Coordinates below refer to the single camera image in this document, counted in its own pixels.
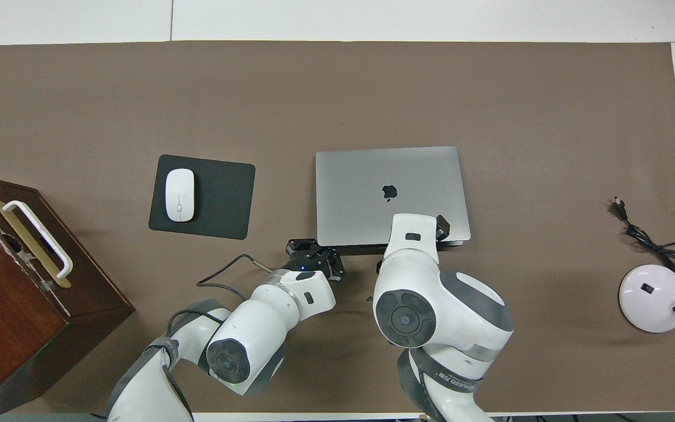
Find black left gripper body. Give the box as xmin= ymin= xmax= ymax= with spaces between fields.
xmin=285 ymin=246 xmax=330 ymax=274

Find silver laptop with apple logo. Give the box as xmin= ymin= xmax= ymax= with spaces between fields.
xmin=315 ymin=146 xmax=472 ymax=253

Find black mouse pad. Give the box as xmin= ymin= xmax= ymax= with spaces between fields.
xmin=148 ymin=154 xmax=256 ymax=240

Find white computer mouse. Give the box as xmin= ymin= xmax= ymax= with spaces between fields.
xmin=165 ymin=168 xmax=196 ymax=223

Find large brown table mat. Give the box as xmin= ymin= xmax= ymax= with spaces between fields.
xmin=0 ymin=40 xmax=675 ymax=414

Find white desk lamp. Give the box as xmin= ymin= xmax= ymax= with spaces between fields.
xmin=618 ymin=226 xmax=675 ymax=333

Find dark wooden box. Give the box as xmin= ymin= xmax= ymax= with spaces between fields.
xmin=0 ymin=171 xmax=136 ymax=421

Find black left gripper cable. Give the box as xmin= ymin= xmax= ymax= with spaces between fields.
xmin=162 ymin=254 xmax=277 ymax=422

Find black lamp power cable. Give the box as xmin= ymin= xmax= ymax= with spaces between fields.
xmin=613 ymin=198 xmax=675 ymax=278

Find white box handle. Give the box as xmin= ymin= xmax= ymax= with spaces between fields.
xmin=2 ymin=200 xmax=74 ymax=280

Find brass handle backplate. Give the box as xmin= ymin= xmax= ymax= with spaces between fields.
xmin=0 ymin=199 xmax=73 ymax=290

